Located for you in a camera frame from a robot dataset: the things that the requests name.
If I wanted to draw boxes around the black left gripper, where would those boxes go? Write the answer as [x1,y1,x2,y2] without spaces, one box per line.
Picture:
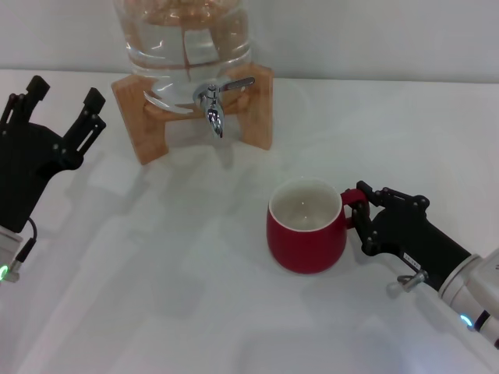
[0,76,108,235]

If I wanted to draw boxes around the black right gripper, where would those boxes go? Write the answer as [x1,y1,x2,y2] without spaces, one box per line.
[350,180,472,291]

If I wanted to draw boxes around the red ceramic cup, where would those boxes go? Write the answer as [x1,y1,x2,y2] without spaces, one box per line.
[266,177,370,276]

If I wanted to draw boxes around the chrome faucet tap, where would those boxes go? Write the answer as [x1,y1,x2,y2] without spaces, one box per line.
[193,76,257,139]

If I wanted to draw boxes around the wooden dispenser stand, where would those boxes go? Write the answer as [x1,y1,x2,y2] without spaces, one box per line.
[111,64,274,165]

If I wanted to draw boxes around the glass water dispenser jar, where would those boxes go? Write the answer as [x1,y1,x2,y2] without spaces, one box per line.
[112,0,253,114]

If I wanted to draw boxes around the right gripper cable connector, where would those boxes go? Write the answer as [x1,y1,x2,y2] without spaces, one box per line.
[387,270,430,299]

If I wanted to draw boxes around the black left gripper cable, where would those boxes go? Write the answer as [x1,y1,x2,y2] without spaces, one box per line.
[13,217,38,272]

